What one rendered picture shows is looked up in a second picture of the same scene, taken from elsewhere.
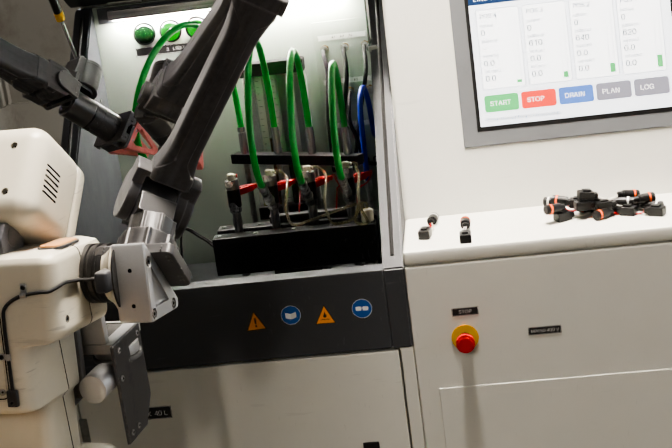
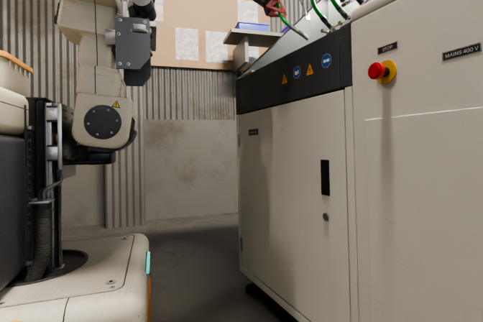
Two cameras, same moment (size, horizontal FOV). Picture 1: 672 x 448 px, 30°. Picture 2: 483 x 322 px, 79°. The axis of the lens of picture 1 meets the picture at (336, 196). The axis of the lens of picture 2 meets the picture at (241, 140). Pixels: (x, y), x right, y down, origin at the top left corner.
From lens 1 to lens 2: 2.00 m
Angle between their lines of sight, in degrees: 59
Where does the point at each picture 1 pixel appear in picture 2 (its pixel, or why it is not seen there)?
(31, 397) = (59, 19)
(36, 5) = not seen: hidden behind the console
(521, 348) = (434, 76)
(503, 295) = (420, 24)
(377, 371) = (330, 106)
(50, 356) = (83, 10)
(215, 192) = not seen: hidden behind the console
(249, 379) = (280, 113)
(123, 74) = (334, 19)
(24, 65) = not seen: outside the picture
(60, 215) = not seen: outside the picture
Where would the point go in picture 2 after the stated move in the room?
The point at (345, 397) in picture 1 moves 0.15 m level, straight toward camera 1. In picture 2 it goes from (315, 126) to (275, 125)
